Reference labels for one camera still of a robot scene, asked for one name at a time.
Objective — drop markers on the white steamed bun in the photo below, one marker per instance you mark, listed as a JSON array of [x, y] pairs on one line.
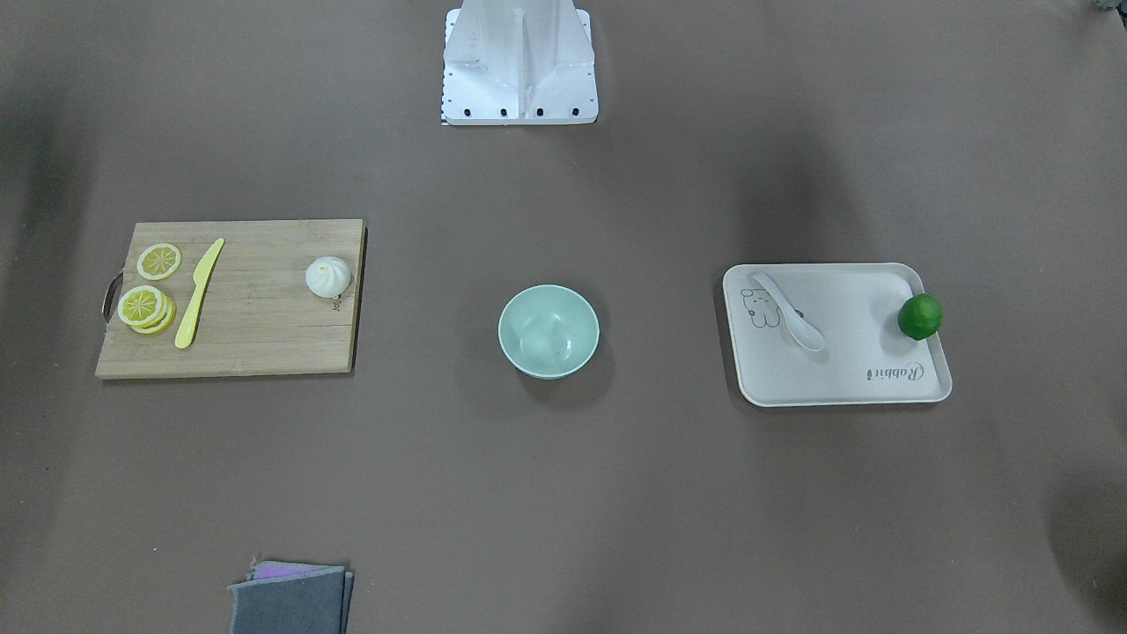
[[328, 277]]

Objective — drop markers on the white ceramic spoon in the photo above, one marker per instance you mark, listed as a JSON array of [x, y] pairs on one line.
[[808, 337]]

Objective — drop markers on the mint green bowl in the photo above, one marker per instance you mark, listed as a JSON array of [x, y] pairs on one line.
[[548, 331]]

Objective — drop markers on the white rabbit tray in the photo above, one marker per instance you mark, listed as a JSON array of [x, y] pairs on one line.
[[866, 358]]

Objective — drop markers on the wooden cutting board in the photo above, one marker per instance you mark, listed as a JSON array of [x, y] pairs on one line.
[[258, 317]]

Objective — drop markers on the green lime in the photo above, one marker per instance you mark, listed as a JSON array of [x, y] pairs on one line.
[[920, 317]]

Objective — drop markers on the yellow plastic knife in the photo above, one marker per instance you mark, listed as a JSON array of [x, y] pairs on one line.
[[201, 275]]

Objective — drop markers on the grey folded cloth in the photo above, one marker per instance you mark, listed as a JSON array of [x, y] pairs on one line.
[[287, 597]]

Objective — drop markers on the upper lemon slice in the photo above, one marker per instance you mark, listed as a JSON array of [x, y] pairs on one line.
[[159, 261]]

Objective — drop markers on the lower lemon slice stack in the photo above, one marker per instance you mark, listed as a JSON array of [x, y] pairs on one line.
[[146, 309]]

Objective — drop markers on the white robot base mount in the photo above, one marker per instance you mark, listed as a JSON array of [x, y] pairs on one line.
[[509, 63]]

